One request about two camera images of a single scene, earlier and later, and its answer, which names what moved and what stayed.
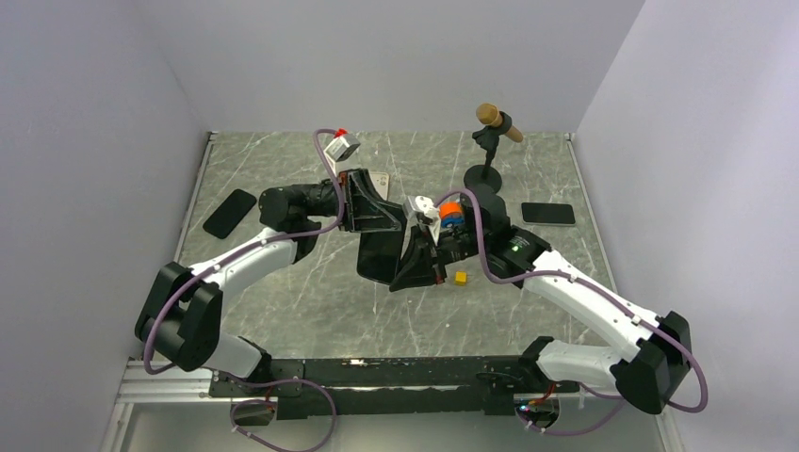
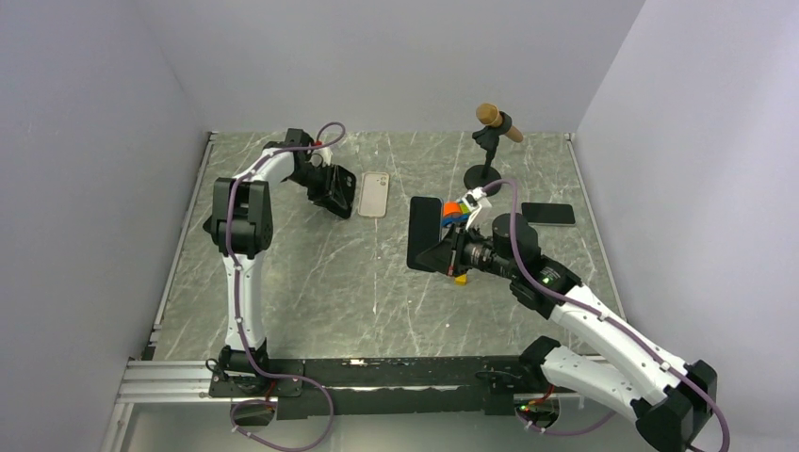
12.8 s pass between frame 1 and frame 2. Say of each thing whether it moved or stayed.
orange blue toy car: stayed
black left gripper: moved
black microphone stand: stayed
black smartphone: stayed
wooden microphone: stayed
